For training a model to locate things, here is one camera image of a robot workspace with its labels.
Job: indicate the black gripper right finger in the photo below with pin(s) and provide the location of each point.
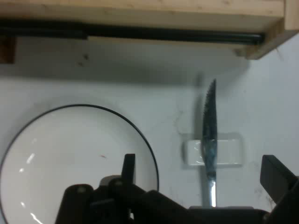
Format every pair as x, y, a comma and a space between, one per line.
278, 179

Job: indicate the white plate with black rim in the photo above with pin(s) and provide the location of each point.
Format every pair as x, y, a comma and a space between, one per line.
70, 151

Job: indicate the white cutlery rest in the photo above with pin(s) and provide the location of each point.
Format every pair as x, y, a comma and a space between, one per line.
231, 151

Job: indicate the black drawer slide rail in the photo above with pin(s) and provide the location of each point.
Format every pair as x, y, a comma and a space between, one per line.
163, 35

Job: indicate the serrated steel knife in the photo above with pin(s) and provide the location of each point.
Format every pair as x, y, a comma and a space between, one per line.
210, 130

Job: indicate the dark wooden drawer cabinet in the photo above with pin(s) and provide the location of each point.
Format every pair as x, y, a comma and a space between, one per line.
7, 51

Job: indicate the light wooden drawer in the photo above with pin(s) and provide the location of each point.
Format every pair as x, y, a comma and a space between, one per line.
140, 11

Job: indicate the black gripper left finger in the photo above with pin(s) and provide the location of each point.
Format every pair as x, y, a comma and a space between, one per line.
128, 168

